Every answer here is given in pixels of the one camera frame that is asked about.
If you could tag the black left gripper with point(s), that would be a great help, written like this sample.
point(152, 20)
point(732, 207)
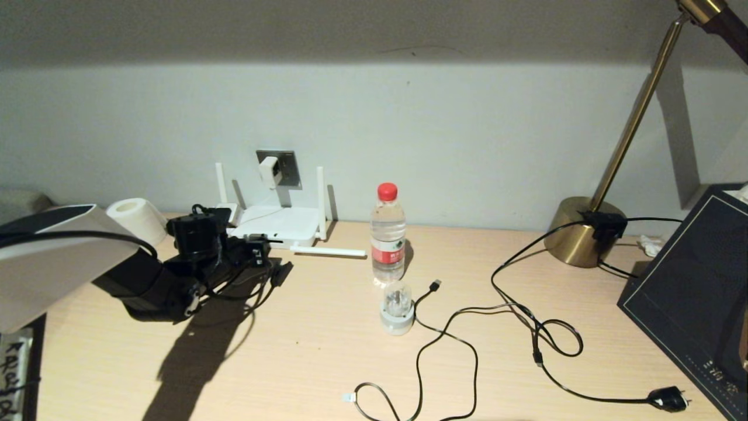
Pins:
point(251, 254)

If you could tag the white router with antennas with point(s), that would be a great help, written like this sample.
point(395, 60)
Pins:
point(289, 225)

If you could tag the small black stand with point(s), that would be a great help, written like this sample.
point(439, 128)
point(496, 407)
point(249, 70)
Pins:
point(282, 273)

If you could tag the water bottle red cap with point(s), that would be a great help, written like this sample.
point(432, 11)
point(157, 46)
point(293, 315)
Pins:
point(387, 240)

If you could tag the white toilet paper roll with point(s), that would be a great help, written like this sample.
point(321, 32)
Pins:
point(137, 219)

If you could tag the small white clear humidifier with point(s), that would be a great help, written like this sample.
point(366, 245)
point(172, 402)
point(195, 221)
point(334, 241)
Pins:
point(397, 318)

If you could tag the brass desk lamp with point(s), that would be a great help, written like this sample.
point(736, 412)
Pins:
point(575, 240)

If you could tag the crumpled white tissue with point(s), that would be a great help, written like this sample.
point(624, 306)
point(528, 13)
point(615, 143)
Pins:
point(650, 245)

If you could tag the black box with gold trim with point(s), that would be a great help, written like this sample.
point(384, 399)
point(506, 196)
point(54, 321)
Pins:
point(689, 280)

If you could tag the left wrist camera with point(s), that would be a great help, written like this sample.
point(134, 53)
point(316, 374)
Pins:
point(225, 213)

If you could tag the grey wall socket plate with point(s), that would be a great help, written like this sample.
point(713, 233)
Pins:
point(290, 169)

